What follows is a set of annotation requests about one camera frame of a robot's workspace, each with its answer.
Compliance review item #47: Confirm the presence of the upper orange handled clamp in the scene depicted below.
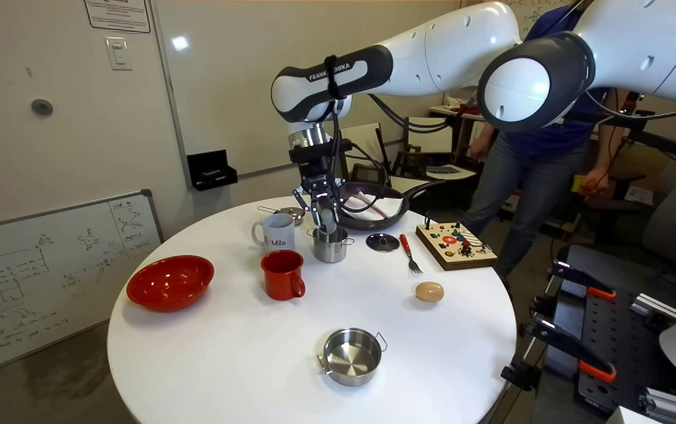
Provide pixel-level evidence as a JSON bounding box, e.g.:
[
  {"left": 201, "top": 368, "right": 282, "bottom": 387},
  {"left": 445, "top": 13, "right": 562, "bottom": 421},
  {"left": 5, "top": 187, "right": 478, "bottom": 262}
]
[{"left": 552, "top": 262, "right": 617, "bottom": 302}]

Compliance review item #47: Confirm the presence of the white light switch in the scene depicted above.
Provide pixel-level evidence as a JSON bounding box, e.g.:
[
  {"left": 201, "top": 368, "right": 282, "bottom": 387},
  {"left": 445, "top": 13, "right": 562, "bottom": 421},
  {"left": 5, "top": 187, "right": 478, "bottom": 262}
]
[{"left": 107, "top": 37, "right": 132, "bottom": 72}]

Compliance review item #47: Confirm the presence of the leaning whiteboard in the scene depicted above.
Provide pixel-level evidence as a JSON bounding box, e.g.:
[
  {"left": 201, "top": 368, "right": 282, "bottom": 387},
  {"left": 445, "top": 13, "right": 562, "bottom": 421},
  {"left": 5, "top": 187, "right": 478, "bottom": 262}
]
[{"left": 0, "top": 191, "right": 164, "bottom": 365}]

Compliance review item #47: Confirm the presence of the wall paper notice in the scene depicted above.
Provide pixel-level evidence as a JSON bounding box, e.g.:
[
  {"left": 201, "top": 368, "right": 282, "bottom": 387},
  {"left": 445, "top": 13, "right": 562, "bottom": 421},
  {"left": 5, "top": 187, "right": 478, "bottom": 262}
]
[{"left": 83, "top": 0, "right": 151, "bottom": 34}]

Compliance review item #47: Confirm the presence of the far silver pot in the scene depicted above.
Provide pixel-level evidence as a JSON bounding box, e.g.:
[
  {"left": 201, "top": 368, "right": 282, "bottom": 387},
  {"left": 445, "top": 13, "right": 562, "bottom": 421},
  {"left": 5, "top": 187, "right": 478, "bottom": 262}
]
[{"left": 311, "top": 229, "right": 351, "bottom": 265}]

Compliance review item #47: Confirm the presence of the red handled fork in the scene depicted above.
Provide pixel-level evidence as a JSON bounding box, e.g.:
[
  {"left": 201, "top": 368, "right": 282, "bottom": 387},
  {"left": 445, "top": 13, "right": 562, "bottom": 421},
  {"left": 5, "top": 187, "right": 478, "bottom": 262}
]
[{"left": 398, "top": 234, "right": 421, "bottom": 273}]

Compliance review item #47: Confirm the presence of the red enamel mug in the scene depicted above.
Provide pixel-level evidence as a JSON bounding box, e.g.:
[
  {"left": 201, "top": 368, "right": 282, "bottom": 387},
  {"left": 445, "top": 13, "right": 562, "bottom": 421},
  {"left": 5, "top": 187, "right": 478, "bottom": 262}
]
[{"left": 261, "top": 249, "right": 306, "bottom": 302}]

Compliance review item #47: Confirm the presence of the white cloth in pan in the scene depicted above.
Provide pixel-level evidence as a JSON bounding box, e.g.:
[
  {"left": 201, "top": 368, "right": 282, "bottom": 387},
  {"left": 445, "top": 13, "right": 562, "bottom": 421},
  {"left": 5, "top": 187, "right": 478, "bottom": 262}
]
[{"left": 344, "top": 194, "right": 404, "bottom": 221}]

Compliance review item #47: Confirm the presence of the black frying pan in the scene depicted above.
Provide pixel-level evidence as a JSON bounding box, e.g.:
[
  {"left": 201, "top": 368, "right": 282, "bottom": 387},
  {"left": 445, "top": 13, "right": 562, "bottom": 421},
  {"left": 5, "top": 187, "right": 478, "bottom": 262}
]
[{"left": 340, "top": 182, "right": 427, "bottom": 232}]

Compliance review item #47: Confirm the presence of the near silver pot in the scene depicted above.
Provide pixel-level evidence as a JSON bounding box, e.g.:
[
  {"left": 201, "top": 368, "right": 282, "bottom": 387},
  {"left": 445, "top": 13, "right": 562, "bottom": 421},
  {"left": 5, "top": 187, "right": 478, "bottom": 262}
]
[{"left": 317, "top": 327, "right": 390, "bottom": 387}]

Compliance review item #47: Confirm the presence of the person in blue shirt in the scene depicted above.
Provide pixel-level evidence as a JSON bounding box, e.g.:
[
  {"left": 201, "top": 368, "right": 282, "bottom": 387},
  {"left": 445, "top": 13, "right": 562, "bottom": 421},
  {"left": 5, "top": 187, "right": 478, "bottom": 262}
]
[{"left": 463, "top": 0, "right": 630, "bottom": 281}]

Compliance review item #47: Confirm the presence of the lower orange handled clamp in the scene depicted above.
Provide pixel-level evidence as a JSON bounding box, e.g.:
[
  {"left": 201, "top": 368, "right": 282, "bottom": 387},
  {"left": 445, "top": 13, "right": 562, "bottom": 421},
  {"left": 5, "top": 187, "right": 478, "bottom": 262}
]
[{"left": 503, "top": 321, "right": 617, "bottom": 391}]

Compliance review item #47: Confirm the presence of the wooden button board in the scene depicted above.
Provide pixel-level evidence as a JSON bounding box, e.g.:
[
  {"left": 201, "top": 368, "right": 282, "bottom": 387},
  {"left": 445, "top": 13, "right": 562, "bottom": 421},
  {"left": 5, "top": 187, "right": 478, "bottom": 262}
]
[{"left": 416, "top": 221, "right": 497, "bottom": 272}]

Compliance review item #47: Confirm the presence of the silver pot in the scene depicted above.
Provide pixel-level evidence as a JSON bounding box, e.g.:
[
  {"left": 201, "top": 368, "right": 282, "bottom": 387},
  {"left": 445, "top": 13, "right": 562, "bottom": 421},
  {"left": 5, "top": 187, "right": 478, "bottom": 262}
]
[
  {"left": 311, "top": 229, "right": 351, "bottom": 265},
  {"left": 317, "top": 327, "right": 390, "bottom": 387}
]

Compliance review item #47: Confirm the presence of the orange handled clamp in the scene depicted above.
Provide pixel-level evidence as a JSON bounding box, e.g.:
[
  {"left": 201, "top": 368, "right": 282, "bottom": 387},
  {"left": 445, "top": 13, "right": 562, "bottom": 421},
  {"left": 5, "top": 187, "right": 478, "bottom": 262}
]
[
  {"left": 552, "top": 262, "right": 617, "bottom": 302},
  {"left": 503, "top": 321, "right": 617, "bottom": 391}
]

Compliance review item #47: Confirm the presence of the black wall tray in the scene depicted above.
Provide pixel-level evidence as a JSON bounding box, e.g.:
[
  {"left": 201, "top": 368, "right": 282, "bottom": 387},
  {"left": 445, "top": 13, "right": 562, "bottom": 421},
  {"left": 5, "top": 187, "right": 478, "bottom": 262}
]
[{"left": 189, "top": 150, "right": 238, "bottom": 191}]

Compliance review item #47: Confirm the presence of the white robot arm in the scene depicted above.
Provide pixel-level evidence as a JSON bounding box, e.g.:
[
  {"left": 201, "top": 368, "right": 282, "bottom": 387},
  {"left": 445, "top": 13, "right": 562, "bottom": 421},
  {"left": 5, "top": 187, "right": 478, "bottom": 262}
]
[{"left": 272, "top": 0, "right": 676, "bottom": 234}]

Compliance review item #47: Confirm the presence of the brown egg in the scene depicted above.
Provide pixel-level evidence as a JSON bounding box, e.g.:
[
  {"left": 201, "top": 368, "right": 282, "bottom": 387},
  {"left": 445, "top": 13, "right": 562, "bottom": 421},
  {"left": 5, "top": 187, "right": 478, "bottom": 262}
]
[{"left": 416, "top": 284, "right": 445, "bottom": 304}]

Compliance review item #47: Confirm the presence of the red bowl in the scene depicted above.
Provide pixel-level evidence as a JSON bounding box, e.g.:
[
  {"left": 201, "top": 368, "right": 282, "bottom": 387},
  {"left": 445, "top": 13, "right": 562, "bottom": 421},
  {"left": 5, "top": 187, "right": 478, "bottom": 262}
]
[{"left": 127, "top": 255, "right": 215, "bottom": 314}]

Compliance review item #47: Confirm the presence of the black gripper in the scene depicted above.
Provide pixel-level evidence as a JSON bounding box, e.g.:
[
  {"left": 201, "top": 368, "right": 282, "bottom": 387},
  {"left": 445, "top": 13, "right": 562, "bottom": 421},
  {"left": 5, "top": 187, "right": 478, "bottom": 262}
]
[{"left": 291, "top": 143, "right": 344, "bottom": 229}]

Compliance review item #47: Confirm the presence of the small metal strainer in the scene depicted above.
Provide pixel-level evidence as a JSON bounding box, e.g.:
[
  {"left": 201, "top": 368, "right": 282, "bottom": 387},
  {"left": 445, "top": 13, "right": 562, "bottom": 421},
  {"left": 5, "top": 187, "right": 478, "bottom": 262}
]
[{"left": 273, "top": 208, "right": 304, "bottom": 226}]

